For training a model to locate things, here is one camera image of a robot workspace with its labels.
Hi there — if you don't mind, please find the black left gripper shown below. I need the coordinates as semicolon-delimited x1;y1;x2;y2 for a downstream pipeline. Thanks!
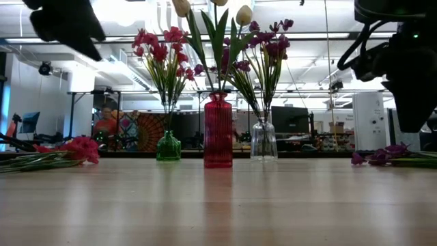
22;0;107;62

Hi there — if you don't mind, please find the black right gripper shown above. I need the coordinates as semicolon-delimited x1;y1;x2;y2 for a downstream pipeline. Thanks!
351;42;437;133

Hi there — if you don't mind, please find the green glass vase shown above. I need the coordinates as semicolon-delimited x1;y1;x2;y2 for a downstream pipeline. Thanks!
156;130;182;162

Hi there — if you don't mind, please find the clear ribbed glass vase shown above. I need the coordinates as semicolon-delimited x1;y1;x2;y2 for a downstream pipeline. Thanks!
251;118;279;161

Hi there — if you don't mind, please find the red ribbed glass vase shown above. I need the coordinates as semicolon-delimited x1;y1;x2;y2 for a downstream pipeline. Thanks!
203;91;234;169

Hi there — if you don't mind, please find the black-legged background table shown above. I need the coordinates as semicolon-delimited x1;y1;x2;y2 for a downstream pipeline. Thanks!
67;89;122;137

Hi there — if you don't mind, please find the brown cardboard box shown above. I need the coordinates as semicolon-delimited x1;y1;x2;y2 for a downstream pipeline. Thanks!
328;121;346;135

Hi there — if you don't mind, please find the person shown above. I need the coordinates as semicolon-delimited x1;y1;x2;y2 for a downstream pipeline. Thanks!
92;106;120;137

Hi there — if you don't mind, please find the small tilted monitor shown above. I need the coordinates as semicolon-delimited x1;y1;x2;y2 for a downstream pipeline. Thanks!
19;111;41;134

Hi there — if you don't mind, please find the colourful mandala tapestry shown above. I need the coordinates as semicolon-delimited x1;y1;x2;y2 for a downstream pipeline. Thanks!
117;111;167;153

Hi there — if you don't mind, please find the black computer monitor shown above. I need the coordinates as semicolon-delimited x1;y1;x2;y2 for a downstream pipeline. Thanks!
271;105;311;134

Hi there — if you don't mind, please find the overhead LED light bar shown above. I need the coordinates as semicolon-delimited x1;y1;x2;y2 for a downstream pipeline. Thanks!
0;31;393;44

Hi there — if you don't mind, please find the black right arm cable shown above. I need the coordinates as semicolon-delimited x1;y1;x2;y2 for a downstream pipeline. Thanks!
337;23;371;72

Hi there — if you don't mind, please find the thin hanging cable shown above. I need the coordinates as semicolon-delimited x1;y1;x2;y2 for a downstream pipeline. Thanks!
323;0;339;151

